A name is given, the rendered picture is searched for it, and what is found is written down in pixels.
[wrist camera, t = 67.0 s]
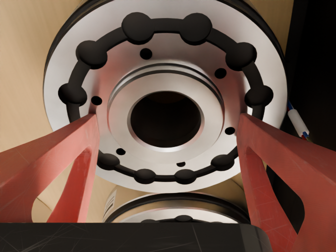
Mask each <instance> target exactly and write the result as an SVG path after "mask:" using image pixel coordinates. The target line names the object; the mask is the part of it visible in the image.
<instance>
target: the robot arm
mask: <svg viewBox="0 0 336 252"><path fill-rule="evenodd" d="M236 144H237V151H238V158H239V165H240V172H241V178H242V183H243V188H244V193H245V198H246V203H247V207H248V212H249V217H250V222H251V224H246V223H203V222H86V218H87V213H88V209H89V204H90V199H91V194H92V189H93V184H94V179H95V173H96V166H97V159H98V152H99V145H100V134H99V128H98V122H97V117H96V114H94V113H90V114H87V115H85V116H83V117H81V118H79V119H77V120H75V121H73V122H71V123H69V124H67V125H65V126H63V127H62V128H60V129H58V130H56V131H54V132H52V133H49V134H47V135H45V136H42V137H40V138H37V139H34V140H32V141H29V142H26V143H24V144H21V145H18V146H16V147H13V148H10V149H8V150H5V151H2V152H0V252H336V151H333V150H330V149H328V148H325V147H322V146H320V145H317V144H314V143H312V142H309V141H306V140H304V139H301V138H298V137H295V136H293V135H290V134H288V133H286V132H284V131H282V130H280V129H278V128H276V127H274V126H272V125H270V124H268V123H266V122H264V121H262V120H260V119H258V118H256V117H254V116H252V115H250V114H248V113H241V114H240V117H239V122H238V128H237V134H236ZM262 160H263V161H264V162H265V163H266V164H267V165H268V166H269V167H270V168H271V169H272V170H273V171H274V172H275V173H276V174H277V175H278V176H279V177H280V178H281V179H282V180H283V181H284V182H285V183H286V184H287V185H288V186H289V187H290V188H291V189H292V190H293V191H294V192H295V193H296V194H297V195H298V196H299V197H300V198H301V200H302V202H303V205H304V211H305V216H304V221H303V223H302V225H301V228H300V230H299V233H298V234H297V233H296V231H295V229H294V228H293V226H292V224H291V222H290V221H289V219H288V217H287V215H286V214H285V212H284V210H283V208H282V207H281V205H280V203H279V201H278V199H277V197H276V195H275V193H274V191H273V188H272V186H271V183H270V180H269V178H268V175H267V172H266V169H265V167H264V164H263V161H262ZM73 161H74V162H73ZM72 162H73V165H72V168H71V170H70V173H69V176H68V178H67V181H66V184H65V187H64V189H63V192H62V194H61V196H60V198H59V200H58V202H57V204H56V206H55V207H54V209H53V211H52V213H51V214H50V216H49V218H48V220H47V221H46V222H33V221H32V207H33V204H34V201H35V199H36V198H37V197H38V196H39V195H40V194H41V193H42V192H43V191H44V190H45V189H46V188H47V187H48V186H49V185H50V184H51V183H52V182H53V181H54V180H55V179H56V178H57V177H58V176H59V175H60V174H61V173H62V172H63V171H64V170H65V169H66V168H67V167H68V166H69V165H70V164H71V163H72Z"/></svg>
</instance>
